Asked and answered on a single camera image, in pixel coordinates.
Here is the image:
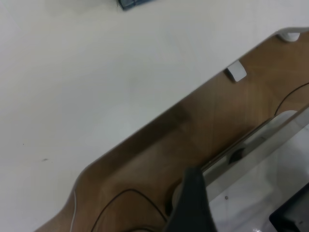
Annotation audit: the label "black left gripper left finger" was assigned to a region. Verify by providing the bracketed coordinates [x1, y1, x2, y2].
[164, 166, 194, 232]

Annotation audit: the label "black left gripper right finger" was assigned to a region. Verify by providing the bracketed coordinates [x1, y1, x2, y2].
[192, 166, 218, 232]

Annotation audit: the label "blue denim shorts with print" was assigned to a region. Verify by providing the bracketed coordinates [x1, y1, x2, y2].
[115, 0, 158, 11]

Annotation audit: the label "white adjacent table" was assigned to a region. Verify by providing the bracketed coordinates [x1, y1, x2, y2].
[172, 103, 309, 232]

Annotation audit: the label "black box on stand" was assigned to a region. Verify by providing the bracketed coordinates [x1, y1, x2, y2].
[268, 183, 309, 232]

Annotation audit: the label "thin white floor cable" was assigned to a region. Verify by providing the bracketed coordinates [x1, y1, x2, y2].
[70, 185, 78, 232]

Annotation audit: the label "thin black floor cable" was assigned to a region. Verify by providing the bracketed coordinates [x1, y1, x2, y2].
[274, 82, 309, 115]

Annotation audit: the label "white table leg bracket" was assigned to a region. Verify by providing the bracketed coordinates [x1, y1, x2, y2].
[224, 61, 247, 83]
[277, 30, 301, 43]

